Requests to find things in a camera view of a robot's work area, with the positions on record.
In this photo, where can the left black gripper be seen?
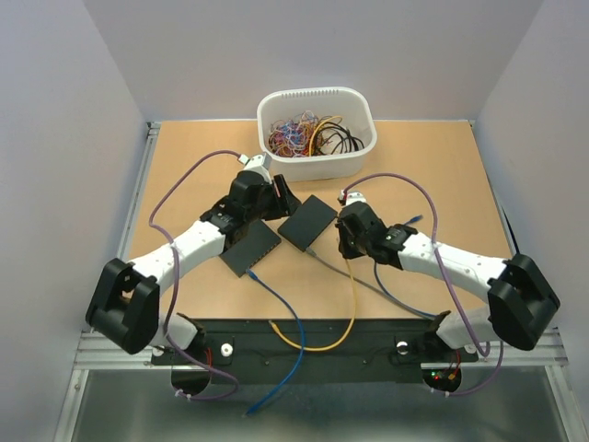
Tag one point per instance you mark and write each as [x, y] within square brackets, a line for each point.
[283, 205]

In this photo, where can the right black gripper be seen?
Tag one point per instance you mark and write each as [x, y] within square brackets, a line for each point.
[348, 250]

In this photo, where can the black network switch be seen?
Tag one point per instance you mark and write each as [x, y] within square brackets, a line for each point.
[303, 227]
[259, 242]

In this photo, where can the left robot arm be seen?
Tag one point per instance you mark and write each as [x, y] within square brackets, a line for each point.
[125, 306]

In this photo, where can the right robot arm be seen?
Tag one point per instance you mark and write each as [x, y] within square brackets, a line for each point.
[519, 301]

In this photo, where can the white plastic bin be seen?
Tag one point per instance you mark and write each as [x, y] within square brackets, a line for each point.
[316, 133]

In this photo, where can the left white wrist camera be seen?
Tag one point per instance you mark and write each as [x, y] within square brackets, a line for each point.
[260, 163]

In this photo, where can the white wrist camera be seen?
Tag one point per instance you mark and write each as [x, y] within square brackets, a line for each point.
[347, 198]
[260, 163]

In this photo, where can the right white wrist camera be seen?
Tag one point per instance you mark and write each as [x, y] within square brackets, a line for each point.
[347, 198]

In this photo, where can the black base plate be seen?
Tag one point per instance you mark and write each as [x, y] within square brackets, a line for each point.
[258, 352]

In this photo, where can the aluminium frame rail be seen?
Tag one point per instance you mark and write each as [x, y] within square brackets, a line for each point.
[96, 352]

